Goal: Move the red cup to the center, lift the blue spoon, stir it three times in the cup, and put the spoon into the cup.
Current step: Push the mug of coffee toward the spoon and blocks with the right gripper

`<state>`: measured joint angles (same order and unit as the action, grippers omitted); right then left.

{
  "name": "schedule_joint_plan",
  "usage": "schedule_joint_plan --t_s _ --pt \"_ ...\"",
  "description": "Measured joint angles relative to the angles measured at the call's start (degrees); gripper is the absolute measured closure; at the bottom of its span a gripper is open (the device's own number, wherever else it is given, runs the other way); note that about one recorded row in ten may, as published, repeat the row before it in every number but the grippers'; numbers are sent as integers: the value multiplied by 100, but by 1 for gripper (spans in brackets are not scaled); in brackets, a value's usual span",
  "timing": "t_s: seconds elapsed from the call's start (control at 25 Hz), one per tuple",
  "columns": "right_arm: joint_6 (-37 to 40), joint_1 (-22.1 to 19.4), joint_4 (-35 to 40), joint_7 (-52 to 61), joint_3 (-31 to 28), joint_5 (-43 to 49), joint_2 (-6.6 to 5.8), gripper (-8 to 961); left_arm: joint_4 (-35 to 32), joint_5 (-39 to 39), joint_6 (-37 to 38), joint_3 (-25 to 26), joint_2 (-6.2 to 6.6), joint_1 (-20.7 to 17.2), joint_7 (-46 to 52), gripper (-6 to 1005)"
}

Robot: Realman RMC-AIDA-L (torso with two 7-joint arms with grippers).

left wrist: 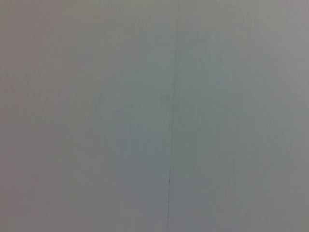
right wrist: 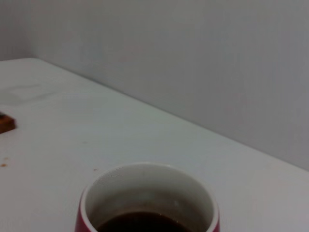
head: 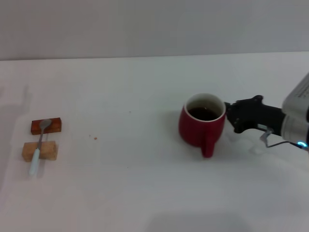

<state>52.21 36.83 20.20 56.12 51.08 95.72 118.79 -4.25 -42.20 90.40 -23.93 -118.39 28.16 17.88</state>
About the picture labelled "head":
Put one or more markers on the dark coffee liquid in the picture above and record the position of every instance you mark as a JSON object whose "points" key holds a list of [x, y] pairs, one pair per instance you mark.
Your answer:
{"points": [[205, 114]]}

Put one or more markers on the dark red-brown wooden block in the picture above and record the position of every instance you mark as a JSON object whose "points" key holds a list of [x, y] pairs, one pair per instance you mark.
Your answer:
{"points": [[55, 124]]}

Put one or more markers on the red ceramic cup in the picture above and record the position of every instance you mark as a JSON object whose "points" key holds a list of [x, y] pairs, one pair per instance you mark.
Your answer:
{"points": [[200, 133]]}

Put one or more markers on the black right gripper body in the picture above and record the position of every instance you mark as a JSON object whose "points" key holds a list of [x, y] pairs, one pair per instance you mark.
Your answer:
{"points": [[272, 116]]}

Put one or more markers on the light wooden block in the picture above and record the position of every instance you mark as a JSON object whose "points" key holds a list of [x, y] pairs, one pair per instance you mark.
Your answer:
{"points": [[49, 148]]}

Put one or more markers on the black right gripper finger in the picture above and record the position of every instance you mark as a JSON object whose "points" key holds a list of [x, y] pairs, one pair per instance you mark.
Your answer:
{"points": [[246, 104], [240, 124]]}

